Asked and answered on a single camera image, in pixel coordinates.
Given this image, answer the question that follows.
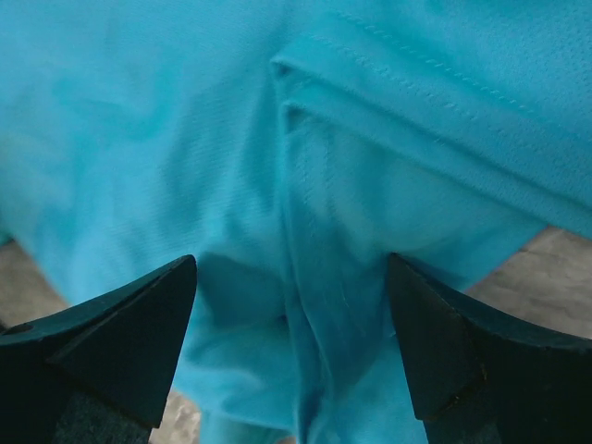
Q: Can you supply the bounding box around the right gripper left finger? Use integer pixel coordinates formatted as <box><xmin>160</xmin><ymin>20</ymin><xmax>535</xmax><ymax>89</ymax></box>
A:
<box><xmin>1</xmin><ymin>255</ymin><xmax>197</xmax><ymax>443</ymax></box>

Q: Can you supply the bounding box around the teal t shirt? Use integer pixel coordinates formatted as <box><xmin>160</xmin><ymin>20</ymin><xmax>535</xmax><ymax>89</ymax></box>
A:
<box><xmin>1</xmin><ymin>1</ymin><xmax>591</xmax><ymax>443</ymax></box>

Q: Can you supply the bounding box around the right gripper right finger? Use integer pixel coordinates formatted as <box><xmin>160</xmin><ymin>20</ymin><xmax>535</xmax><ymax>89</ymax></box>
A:
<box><xmin>388</xmin><ymin>254</ymin><xmax>591</xmax><ymax>444</ymax></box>

